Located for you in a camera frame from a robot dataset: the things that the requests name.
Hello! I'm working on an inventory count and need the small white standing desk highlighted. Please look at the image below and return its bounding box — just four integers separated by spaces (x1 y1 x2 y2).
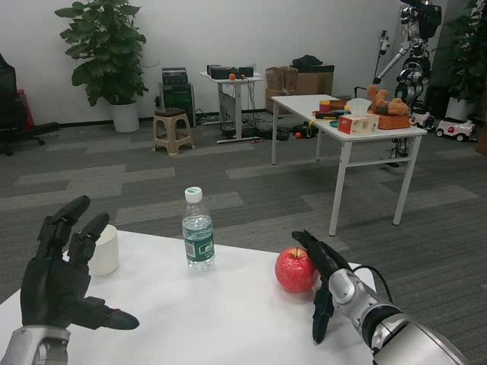
199 71 264 144

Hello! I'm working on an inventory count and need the tall dark plant white pot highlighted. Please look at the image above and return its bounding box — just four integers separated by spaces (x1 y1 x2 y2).
433 0 487 121

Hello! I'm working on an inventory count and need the large black box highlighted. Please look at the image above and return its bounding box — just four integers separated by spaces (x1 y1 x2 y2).
206 64 229 80

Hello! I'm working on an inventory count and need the bushy green plant white pot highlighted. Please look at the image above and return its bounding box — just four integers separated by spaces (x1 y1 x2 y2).
55 0 150 133

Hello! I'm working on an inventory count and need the black radio box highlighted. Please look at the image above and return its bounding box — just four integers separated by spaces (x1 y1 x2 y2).
161 67 188 87

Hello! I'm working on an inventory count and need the red apple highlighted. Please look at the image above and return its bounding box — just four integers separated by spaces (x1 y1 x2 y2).
274 246 320 294

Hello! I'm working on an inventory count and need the black office chair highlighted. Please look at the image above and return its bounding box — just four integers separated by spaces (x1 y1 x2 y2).
0 52 60 157

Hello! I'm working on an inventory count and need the white toy car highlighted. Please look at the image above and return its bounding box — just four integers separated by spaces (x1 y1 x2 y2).
434 117 476 143

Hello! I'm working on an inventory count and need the black green equipment cabinet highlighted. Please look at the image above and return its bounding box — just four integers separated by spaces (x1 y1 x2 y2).
158 83 197 129

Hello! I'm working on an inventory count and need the large closed cardboard box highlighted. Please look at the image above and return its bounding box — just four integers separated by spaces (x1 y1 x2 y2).
294 64 336 96

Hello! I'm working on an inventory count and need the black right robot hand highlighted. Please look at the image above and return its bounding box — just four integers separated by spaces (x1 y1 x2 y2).
291 229 353 345

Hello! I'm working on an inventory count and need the beige plastic stool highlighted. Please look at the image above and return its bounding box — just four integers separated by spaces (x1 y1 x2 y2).
152 107 196 157

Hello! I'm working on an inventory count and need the brown teddy bear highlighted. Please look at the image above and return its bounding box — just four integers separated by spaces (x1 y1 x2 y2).
365 84 410 117

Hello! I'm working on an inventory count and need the black bag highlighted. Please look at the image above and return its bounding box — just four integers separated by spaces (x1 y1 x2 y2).
291 55 324 68

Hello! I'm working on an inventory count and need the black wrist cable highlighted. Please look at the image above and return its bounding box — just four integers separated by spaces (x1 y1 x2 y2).
352 265 393 305

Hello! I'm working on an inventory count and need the white paper cup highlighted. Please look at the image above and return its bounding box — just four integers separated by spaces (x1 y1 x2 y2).
88 224 121 277

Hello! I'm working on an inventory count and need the orange basket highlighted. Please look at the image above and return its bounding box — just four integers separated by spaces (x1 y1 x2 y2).
375 113 412 130

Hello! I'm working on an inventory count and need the clear water bottle green label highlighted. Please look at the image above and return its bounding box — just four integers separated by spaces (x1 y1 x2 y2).
181 186 216 271

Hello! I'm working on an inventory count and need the low cardboard box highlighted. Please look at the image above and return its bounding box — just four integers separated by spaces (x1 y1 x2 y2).
265 87 292 114

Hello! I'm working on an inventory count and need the silver black humanoid robot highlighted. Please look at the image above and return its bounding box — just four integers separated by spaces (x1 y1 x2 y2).
372 0 444 168

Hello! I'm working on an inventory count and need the open cardboard box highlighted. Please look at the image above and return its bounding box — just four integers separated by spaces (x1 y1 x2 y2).
265 66 298 92

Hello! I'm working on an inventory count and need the long white table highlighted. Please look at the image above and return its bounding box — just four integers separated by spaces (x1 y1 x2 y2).
270 94 428 236

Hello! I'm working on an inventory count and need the red white tissue box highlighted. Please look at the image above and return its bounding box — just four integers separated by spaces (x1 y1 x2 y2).
337 97 380 136

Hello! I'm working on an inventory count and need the red bag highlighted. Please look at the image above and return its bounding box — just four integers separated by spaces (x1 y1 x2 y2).
17 89 35 129

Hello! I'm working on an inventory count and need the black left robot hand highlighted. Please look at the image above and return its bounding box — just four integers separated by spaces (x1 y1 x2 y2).
21 195 140 331

